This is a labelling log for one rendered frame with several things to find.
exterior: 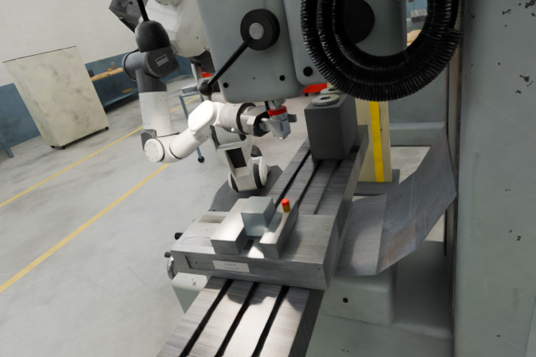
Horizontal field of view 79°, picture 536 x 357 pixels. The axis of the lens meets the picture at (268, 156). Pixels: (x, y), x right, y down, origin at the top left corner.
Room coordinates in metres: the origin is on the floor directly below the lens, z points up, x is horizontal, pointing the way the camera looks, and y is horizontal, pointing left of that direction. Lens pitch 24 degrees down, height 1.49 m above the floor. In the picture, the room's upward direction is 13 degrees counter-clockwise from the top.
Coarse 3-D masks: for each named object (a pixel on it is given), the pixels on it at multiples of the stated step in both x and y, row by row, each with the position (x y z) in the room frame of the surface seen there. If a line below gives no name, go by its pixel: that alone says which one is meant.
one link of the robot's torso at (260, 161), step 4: (260, 156) 1.73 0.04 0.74; (256, 160) 1.71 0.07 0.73; (260, 160) 1.67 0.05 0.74; (264, 160) 1.70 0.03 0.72; (260, 164) 1.62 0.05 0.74; (264, 164) 1.66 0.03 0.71; (260, 168) 1.58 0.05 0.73; (264, 168) 1.63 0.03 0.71; (260, 172) 1.56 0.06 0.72; (264, 172) 1.59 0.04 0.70; (228, 176) 1.61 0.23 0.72; (260, 176) 1.55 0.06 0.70; (264, 176) 1.56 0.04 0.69; (228, 180) 1.59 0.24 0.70; (264, 180) 1.56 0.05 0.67; (264, 184) 1.56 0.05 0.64; (232, 188) 1.57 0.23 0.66
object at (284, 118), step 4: (284, 112) 0.75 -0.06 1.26; (272, 116) 0.75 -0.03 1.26; (276, 116) 0.74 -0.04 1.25; (280, 116) 0.74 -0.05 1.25; (284, 116) 0.75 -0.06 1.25; (288, 116) 0.76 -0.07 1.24; (280, 120) 0.74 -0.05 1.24; (284, 120) 0.75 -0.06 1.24; (288, 120) 0.75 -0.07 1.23; (284, 124) 0.74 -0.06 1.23; (288, 124) 0.75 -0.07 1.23; (284, 128) 0.74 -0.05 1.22; (288, 128) 0.75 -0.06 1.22; (272, 132) 0.76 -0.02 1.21; (276, 132) 0.75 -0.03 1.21; (280, 132) 0.74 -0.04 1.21; (284, 132) 0.74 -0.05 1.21; (288, 132) 0.75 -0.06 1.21; (276, 136) 0.75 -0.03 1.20; (280, 136) 0.74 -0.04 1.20
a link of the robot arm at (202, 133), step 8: (200, 104) 0.92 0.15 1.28; (208, 104) 0.89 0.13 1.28; (192, 112) 0.93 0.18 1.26; (200, 112) 0.91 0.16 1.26; (208, 112) 0.88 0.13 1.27; (216, 112) 0.89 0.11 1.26; (192, 120) 0.92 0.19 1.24; (200, 120) 0.89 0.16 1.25; (208, 120) 0.88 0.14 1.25; (192, 128) 0.91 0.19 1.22; (200, 128) 0.89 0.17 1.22; (208, 128) 0.98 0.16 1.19; (192, 136) 0.94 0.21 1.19; (200, 136) 0.92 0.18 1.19; (208, 136) 0.95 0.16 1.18
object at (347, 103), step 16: (320, 96) 1.09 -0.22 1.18; (336, 96) 1.05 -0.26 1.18; (352, 96) 1.13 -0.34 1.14; (320, 112) 1.01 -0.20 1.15; (336, 112) 0.98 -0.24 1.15; (352, 112) 1.11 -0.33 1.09; (320, 128) 1.01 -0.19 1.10; (336, 128) 0.99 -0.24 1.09; (352, 128) 1.09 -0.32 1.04; (320, 144) 1.02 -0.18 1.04; (336, 144) 0.99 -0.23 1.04; (352, 144) 1.07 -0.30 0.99
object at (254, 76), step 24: (216, 0) 0.69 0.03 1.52; (240, 0) 0.67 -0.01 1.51; (264, 0) 0.65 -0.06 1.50; (216, 24) 0.70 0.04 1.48; (240, 24) 0.67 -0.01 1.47; (216, 48) 0.70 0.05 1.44; (288, 48) 0.64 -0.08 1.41; (216, 72) 0.72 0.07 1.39; (240, 72) 0.69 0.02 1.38; (264, 72) 0.66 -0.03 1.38; (288, 72) 0.64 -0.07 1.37; (240, 96) 0.69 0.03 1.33; (264, 96) 0.67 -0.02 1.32; (288, 96) 0.65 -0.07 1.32
